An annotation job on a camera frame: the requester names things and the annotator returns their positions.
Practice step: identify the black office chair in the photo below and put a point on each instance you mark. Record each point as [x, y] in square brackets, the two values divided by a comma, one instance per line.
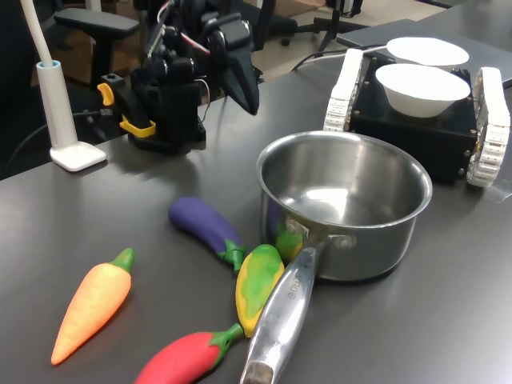
[276, 22]
[100, 22]
[336, 20]

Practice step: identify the white bowl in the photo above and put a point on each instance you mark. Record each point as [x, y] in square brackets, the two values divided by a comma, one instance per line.
[420, 92]
[428, 50]

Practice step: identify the purple toy aubergine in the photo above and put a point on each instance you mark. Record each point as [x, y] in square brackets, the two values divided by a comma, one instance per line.
[200, 220]

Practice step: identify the red toy chilli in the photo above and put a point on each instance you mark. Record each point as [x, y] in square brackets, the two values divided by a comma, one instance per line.
[184, 360]

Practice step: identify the orange toy carrot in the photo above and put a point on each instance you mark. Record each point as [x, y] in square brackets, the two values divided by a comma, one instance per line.
[96, 300]

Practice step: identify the black yellow table clamp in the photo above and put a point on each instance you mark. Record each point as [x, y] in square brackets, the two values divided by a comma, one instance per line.
[138, 129]

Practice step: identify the green yellow toy corn cob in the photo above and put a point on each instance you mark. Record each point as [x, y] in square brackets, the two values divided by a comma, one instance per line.
[256, 288]

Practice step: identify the tracked vehicle with white tracks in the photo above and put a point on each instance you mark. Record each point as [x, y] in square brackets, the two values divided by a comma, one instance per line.
[420, 136]

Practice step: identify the white post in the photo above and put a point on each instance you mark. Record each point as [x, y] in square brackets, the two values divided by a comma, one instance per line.
[60, 112]

